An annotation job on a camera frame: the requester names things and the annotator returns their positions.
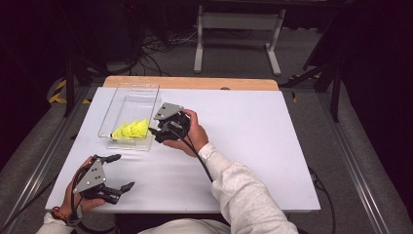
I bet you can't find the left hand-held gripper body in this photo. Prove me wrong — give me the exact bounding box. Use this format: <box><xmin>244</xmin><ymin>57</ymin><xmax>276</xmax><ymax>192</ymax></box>
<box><xmin>73</xmin><ymin>155</ymin><xmax>122</xmax><ymax>206</ymax></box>

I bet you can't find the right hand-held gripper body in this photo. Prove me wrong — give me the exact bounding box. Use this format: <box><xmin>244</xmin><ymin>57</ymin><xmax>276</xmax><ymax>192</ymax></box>
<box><xmin>154</xmin><ymin>102</ymin><xmax>193</xmax><ymax>144</ymax></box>

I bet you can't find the clear plastic container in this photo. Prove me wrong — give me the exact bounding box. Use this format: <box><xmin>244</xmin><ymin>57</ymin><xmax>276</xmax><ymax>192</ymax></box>
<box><xmin>97</xmin><ymin>82</ymin><xmax>163</xmax><ymax>152</ymax></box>

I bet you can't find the person's left hand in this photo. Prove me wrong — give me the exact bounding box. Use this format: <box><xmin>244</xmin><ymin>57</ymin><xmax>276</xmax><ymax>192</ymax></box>
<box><xmin>58</xmin><ymin>155</ymin><xmax>107</xmax><ymax>218</ymax></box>

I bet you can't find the person's right hand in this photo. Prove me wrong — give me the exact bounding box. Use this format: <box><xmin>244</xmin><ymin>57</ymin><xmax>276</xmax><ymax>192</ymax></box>
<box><xmin>162</xmin><ymin>108</ymin><xmax>209</xmax><ymax>159</ymax></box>

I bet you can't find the wooden table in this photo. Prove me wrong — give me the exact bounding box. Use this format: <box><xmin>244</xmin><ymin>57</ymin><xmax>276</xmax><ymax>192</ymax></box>
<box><xmin>102</xmin><ymin>75</ymin><xmax>281</xmax><ymax>92</ymax></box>

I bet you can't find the person's torso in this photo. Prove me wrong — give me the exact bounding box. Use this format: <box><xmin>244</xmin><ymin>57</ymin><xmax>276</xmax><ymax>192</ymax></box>
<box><xmin>137</xmin><ymin>217</ymin><xmax>236</xmax><ymax>234</ymax></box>

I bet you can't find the yellow black floor tape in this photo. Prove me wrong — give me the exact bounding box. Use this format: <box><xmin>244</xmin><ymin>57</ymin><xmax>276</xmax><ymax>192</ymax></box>
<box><xmin>48</xmin><ymin>79</ymin><xmax>93</xmax><ymax>105</ymax></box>

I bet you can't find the black metal stand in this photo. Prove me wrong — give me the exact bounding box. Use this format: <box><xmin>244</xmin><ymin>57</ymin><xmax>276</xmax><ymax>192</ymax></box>
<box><xmin>61</xmin><ymin>55</ymin><xmax>110</xmax><ymax>119</ymax></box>
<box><xmin>279</xmin><ymin>13</ymin><xmax>346</xmax><ymax>124</ymax></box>

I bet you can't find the white metal stand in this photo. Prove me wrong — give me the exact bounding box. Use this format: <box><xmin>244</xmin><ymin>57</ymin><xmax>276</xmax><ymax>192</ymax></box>
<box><xmin>193</xmin><ymin>4</ymin><xmax>286</xmax><ymax>77</ymax></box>

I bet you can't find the grey wrist strap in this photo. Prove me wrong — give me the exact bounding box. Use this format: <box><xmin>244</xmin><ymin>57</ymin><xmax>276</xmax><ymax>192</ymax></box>
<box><xmin>66</xmin><ymin>204</ymin><xmax>84</xmax><ymax>228</ymax></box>

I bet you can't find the beaded bracelet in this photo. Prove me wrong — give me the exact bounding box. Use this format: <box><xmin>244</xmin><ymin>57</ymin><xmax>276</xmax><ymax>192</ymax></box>
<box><xmin>50</xmin><ymin>206</ymin><xmax>70</xmax><ymax>224</ymax></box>

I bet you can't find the aluminium rail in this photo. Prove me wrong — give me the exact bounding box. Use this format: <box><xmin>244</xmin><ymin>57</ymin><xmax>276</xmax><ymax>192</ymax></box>
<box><xmin>0</xmin><ymin>86</ymin><xmax>95</xmax><ymax>230</ymax></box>
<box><xmin>319</xmin><ymin>93</ymin><xmax>393</xmax><ymax>234</ymax></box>

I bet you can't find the bundle of floor cables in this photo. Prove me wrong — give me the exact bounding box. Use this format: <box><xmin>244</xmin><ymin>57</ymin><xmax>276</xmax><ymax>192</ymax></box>
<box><xmin>128</xmin><ymin>28</ymin><xmax>200</xmax><ymax>78</ymax></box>

